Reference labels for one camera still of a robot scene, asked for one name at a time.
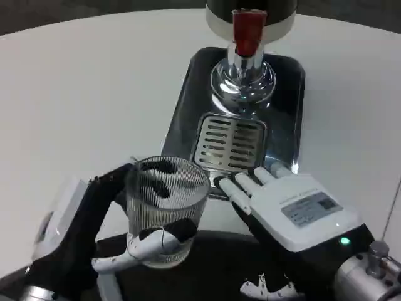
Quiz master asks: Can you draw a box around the clear ribbed glass cup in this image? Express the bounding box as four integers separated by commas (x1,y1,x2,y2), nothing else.
125,156,211,270

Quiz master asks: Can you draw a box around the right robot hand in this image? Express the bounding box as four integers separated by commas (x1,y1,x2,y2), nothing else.
212,162,377,301

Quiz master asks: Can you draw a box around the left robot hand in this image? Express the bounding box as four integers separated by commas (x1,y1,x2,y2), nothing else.
24,155,200,301

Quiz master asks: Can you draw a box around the red dispenser tap handle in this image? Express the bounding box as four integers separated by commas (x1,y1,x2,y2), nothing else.
231,9,268,58

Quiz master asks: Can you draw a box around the slotted steel drain grid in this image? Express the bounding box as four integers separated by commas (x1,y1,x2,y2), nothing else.
192,112,268,172

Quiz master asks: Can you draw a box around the steel drip tray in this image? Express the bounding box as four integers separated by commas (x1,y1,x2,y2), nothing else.
160,46,307,202

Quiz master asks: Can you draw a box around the steel drink dispenser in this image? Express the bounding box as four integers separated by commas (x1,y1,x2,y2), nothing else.
205,0,298,111

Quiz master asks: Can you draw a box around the dark robot torso frame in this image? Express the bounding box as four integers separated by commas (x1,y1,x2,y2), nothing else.
93,230,301,301

